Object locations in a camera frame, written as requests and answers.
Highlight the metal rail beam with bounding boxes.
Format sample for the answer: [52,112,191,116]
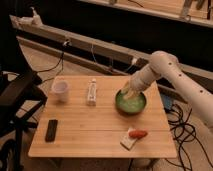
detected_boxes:
[10,16,213,89]

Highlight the red carrot toy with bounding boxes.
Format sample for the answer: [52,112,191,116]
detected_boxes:
[129,130,147,139]

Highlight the wooden table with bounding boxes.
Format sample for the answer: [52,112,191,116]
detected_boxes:
[28,76,177,158]

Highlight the white sponge block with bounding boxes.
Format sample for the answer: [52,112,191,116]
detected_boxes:
[120,127,137,150]

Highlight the black chair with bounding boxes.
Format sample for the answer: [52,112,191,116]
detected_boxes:
[0,71,47,171]

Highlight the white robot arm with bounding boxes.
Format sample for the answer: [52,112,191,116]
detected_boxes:
[121,51,213,133]

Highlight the black remote control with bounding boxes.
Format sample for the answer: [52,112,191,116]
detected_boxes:
[45,119,58,142]

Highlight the blue power adapter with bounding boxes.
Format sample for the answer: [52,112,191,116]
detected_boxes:
[162,95,173,110]

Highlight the white ceramic cup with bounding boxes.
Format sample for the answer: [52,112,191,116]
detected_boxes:
[51,81,69,102]

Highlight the green bowl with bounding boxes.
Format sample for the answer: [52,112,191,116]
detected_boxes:
[115,91,146,115]

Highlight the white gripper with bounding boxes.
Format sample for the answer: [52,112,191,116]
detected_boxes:
[121,65,159,100]

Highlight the black floor cables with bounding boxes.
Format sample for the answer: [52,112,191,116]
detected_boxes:
[165,103,213,171]

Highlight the white spray bottle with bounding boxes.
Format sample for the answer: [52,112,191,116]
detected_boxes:
[32,7,43,26]

